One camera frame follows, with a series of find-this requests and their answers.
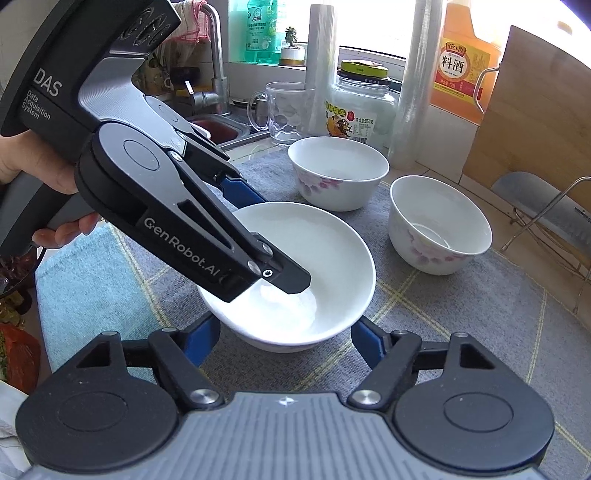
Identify metal wire rack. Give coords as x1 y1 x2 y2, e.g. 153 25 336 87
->
512 175 591 315

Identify white pink floral bowl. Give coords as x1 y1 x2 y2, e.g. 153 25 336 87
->
287 136 391 212
196 202 376 354
388 174 492 276

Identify green dish soap bottle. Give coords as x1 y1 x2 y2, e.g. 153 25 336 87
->
245 0 282 64

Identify glass jar yellow lid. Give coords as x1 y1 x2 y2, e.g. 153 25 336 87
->
323 60 398 151

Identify person's left hand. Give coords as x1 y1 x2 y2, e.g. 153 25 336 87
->
0 129 100 249

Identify grey blue checked table mat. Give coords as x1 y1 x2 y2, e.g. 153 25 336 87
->
34 148 591 467

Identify small potted plant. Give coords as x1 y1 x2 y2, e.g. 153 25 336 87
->
279 25 308 68

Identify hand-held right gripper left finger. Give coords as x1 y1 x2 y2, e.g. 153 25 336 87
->
65 315 227 411

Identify orange red plastic packet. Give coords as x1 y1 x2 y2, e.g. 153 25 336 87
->
0 323 42 394

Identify white pink dish cloth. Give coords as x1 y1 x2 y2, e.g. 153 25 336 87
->
139 0 209 93

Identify person's grey white jacket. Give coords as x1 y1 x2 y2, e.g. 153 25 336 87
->
0 378 29 464

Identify clear glass mug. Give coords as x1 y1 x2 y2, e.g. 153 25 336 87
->
247 82 310 147

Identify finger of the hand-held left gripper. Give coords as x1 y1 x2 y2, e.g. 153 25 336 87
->
178 117 269 208
136 152 313 304

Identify chrome sink faucet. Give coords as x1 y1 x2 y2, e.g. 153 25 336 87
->
182 2 232 117

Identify orange cooking wine bottle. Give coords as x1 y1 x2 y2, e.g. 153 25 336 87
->
431 0 504 125

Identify clear plastic wrap roll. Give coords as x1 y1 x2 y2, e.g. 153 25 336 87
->
387 0 446 171

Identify white plastic bag roll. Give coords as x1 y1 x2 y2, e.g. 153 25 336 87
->
305 4 342 139

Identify kitchen knife black handle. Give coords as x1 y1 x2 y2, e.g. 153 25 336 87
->
491 172 591 232

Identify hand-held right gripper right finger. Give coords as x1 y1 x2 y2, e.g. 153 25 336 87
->
347 318 509 411

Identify bamboo cutting board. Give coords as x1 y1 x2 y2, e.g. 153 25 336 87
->
462 25 591 197

